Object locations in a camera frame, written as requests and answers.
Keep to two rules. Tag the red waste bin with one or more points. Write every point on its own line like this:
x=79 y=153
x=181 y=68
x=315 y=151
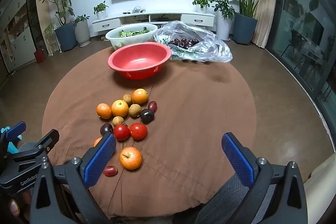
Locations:
x=40 y=56

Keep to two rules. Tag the red tomato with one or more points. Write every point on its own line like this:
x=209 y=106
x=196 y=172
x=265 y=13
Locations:
x=121 y=132
x=138 y=131

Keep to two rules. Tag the clear plastic bag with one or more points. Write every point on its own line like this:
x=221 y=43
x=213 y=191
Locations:
x=210 y=48

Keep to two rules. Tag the tall tree plant blue pot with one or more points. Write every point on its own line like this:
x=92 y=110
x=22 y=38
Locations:
x=65 y=37

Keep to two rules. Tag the white wall cabinet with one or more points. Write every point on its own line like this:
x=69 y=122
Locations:
x=15 y=35

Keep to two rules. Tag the orange mandarin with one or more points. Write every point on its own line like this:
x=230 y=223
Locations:
x=120 y=108
x=140 y=96
x=104 y=111
x=97 y=141
x=130 y=158

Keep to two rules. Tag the red plastic colander bowl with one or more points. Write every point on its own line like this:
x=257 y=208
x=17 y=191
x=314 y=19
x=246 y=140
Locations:
x=137 y=60

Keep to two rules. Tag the pile of dark cherries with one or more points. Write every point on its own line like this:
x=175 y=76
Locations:
x=183 y=43

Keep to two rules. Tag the sliding glass door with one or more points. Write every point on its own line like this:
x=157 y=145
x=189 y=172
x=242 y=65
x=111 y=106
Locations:
x=296 y=29

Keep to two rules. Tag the small red grape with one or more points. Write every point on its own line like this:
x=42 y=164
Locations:
x=110 y=170

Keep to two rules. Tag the white plastic basin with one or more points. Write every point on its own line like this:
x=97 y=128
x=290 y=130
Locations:
x=115 y=39

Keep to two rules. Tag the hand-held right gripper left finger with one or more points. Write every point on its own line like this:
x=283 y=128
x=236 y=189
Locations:
x=99 y=161

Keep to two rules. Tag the plant in ribbed white pot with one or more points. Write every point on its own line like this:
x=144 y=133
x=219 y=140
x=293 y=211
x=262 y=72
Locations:
x=82 y=32

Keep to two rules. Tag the small potted plant white pot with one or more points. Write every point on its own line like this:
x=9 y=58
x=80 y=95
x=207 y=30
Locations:
x=101 y=13
x=201 y=7

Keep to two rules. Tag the person's left hand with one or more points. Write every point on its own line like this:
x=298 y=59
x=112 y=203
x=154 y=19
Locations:
x=14 y=209

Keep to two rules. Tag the large-leaf plant blue pot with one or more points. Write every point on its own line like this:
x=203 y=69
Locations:
x=245 y=29

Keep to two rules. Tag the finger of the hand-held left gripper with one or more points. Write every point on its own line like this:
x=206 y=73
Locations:
x=15 y=130
x=48 y=138

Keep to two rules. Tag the white television cabinet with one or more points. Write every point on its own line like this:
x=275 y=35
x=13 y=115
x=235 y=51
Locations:
x=105 y=24

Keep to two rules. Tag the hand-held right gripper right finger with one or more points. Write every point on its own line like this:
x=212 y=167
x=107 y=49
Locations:
x=239 y=161

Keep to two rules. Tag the bushy plant tall white pot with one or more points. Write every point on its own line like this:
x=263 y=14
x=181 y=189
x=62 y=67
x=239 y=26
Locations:
x=223 y=26

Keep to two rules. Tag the green leafy vegetables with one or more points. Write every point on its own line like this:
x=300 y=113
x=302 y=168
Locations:
x=132 y=33

